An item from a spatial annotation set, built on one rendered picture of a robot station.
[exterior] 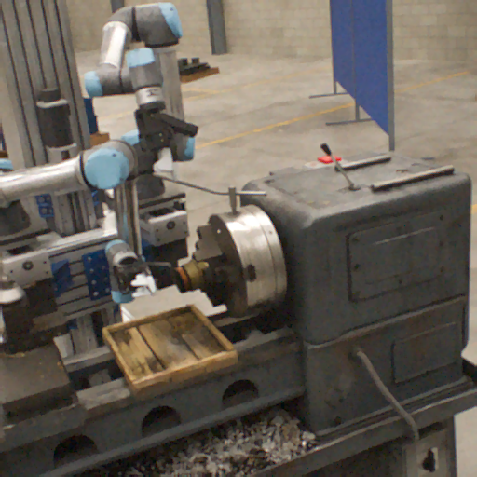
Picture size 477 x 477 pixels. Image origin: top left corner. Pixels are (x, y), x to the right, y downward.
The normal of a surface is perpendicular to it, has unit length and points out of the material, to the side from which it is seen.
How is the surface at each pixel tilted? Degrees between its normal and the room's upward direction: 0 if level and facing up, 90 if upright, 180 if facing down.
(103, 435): 88
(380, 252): 90
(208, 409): 88
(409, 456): 87
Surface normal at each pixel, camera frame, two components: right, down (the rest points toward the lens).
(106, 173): 0.06, 0.33
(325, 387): 0.40, 0.29
